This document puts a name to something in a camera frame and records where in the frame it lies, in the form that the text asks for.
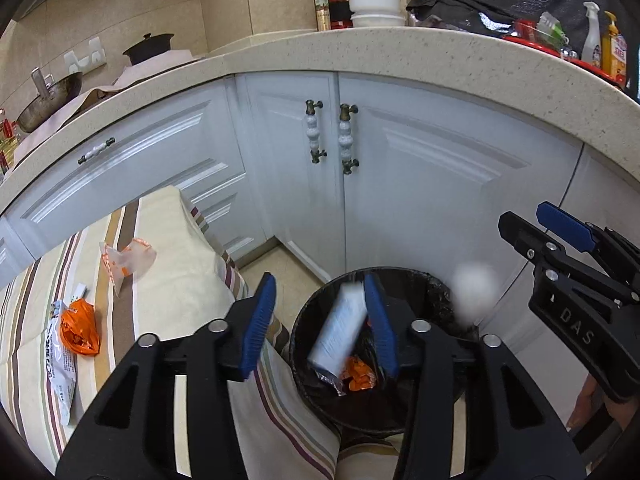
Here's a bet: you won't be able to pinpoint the large orange plastic bag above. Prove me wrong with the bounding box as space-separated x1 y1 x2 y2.
341 356 376 392

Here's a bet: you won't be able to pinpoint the cabinet door handle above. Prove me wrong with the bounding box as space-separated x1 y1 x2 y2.
305 100 326 164
338 103 359 176

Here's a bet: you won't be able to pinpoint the stacked white bowls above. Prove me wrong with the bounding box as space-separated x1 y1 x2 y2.
348 0 406 28

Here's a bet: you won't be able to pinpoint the dark sauce bottle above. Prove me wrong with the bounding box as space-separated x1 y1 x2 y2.
314 0 331 32

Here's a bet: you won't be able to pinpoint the yellow detergent bottle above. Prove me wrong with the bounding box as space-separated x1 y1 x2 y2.
602 11 627 88

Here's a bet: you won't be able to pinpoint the black casserole pot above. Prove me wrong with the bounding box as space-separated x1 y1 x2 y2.
122 32 174 65

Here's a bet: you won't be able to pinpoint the white DHA powder pouch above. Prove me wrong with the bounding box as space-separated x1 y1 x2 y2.
308 282 367 378

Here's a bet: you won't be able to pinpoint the black lined trash bin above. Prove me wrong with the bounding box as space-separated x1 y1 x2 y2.
288 266 478 437

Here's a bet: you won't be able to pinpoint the cabinet door handle left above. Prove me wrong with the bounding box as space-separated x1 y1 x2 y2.
305 100 326 164

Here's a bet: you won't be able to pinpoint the steel wok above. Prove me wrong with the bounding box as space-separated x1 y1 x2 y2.
16 67 82 133

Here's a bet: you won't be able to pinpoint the cabinet door handle right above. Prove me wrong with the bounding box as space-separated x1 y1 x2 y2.
338 103 359 176

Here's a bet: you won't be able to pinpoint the small orange wrapper ball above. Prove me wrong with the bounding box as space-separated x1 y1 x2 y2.
58 298 101 356

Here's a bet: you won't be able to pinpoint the wall double switch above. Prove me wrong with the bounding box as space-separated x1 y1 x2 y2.
63 34 108 75

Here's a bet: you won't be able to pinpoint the white tissue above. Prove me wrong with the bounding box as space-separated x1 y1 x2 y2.
450 262 500 327

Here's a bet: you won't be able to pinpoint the red tray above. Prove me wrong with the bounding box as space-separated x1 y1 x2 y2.
502 18 623 88

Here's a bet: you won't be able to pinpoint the striped tablecloth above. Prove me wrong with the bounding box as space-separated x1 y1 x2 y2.
0 184 467 480

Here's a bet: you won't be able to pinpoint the cooking oil bottle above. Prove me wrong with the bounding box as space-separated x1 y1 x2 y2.
0 108 21 177

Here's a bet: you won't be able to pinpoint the drawer handle centre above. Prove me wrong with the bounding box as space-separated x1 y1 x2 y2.
78 138 116 165

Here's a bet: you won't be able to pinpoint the white spray bottle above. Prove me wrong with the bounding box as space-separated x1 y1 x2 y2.
582 1 601 68

